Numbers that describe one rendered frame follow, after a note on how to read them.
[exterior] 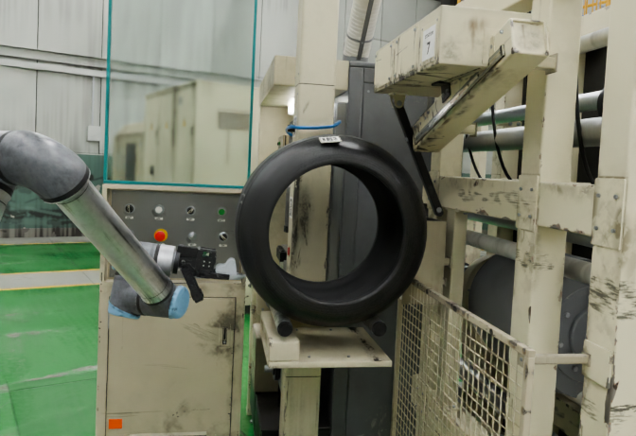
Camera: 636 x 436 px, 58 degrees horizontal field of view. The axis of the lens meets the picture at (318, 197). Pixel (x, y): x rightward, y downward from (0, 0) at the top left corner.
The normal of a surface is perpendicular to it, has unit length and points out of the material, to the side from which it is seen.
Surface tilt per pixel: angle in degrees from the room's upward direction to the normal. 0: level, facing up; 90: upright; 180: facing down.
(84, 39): 90
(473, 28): 90
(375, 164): 80
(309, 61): 90
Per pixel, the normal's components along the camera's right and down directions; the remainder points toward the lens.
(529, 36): 0.18, -0.25
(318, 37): 0.17, 0.06
